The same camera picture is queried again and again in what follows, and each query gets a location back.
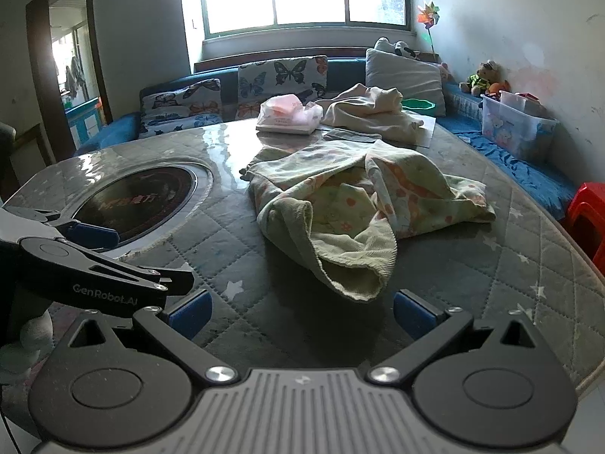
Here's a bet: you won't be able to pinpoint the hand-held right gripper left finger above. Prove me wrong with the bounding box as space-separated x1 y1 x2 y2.
70 289 237 384

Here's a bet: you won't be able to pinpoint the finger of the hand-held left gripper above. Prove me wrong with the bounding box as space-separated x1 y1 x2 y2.
28 209 120 253
18 238 195 316

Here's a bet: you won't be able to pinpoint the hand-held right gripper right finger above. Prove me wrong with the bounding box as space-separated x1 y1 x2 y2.
369 289 544 384

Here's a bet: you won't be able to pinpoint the green printed baby cardigan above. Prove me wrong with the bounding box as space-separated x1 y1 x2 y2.
239 141 497 302

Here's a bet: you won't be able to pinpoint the hanging clothes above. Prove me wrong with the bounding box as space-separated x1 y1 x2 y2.
64 57 86 100

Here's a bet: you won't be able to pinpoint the person's left hand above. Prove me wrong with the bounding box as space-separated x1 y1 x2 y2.
0 312 55 380

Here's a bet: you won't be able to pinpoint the round black induction cooktop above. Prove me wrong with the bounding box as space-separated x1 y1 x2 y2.
71 161 213 261

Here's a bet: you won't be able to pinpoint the blue cabinet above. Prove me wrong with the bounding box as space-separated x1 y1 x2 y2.
64 97 102 152

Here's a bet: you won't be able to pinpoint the butterfly print cushion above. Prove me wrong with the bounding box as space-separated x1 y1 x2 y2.
139 78 223 139
236 55 329 121

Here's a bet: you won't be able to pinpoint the blue sofa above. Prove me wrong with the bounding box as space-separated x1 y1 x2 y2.
76 57 580 221

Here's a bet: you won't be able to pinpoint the red box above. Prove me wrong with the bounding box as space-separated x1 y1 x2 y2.
560 182 605 256

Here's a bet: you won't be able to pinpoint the cream garment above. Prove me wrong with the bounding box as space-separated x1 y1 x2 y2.
320 83 426 145

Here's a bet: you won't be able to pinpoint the green bowl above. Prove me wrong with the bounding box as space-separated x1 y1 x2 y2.
401 97 438 112

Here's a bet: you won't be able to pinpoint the clear plastic storage box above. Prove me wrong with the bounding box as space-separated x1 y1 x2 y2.
479 90 558 162

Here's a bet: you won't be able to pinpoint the pink tissue pack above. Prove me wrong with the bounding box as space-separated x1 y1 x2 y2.
256 95 324 136

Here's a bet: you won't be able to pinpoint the grey pillow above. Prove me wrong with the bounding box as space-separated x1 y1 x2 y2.
365 48 447 118

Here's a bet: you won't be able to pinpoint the brown teddy bear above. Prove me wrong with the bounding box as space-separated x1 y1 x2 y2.
459 60 506 96

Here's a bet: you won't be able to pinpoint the panda plush toy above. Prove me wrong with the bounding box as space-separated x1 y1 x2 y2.
374 37 419 61

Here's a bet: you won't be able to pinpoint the colourful pinwheel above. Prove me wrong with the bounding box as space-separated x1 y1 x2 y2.
416 2 442 58

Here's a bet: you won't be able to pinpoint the brown door frame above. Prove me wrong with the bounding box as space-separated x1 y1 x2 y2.
26 0 114 147

